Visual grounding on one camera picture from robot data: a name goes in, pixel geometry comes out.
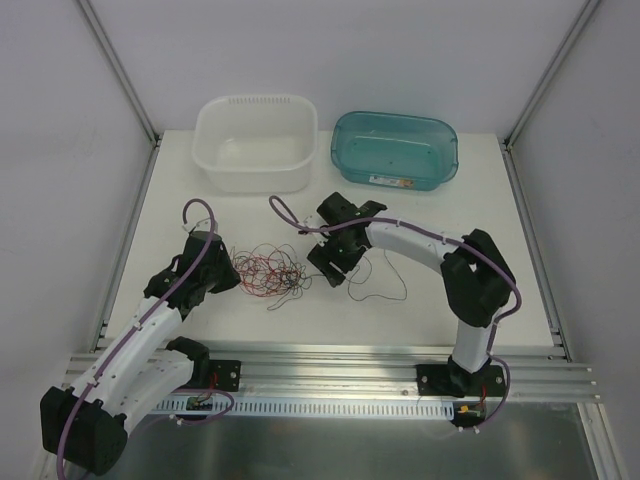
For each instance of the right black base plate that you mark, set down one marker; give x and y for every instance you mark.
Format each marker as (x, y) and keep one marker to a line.
(440, 379)

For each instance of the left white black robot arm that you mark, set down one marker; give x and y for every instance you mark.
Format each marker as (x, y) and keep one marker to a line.
(89, 423)

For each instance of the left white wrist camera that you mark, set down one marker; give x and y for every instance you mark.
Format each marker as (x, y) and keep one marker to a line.
(204, 226)

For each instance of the right aluminium frame post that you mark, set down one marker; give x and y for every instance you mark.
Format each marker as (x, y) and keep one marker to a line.
(567, 44)

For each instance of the aluminium mounting rail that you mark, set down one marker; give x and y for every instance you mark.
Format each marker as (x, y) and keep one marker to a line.
(389, 372)

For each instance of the label sticker on bin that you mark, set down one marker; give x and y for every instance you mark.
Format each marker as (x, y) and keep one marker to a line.
(392, 182)

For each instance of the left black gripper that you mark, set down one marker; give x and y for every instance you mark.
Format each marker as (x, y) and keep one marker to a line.
(220, 276)

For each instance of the white plastic tub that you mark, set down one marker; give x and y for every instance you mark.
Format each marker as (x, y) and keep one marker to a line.
(256, 144)

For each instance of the left aluminium frame post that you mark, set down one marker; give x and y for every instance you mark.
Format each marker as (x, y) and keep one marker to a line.
(107, 49)

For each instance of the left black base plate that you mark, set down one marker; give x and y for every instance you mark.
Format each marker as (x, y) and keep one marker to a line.
(224, 375)

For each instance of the aluminium frame post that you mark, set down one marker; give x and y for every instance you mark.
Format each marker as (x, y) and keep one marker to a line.
(567, 44)
(107, 49)

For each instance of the white slotted cable duct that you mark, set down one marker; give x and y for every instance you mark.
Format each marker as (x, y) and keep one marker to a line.
(404, 408)

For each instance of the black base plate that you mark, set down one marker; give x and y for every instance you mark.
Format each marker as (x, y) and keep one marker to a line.
(224, 375)
(440, 379)

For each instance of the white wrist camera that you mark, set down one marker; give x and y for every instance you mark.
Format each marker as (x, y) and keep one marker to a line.
(309, 225)
(204, 226)

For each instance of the teal transparent plastic bin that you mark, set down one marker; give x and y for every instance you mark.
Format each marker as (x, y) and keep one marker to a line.
(366, 143)

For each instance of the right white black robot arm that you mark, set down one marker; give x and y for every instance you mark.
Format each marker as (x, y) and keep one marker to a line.
(477, 281)

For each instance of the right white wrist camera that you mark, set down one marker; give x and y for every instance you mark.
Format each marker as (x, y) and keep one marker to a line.
(309, 225)

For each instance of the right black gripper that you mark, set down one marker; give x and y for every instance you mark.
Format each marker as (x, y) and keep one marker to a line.
(329, 265)

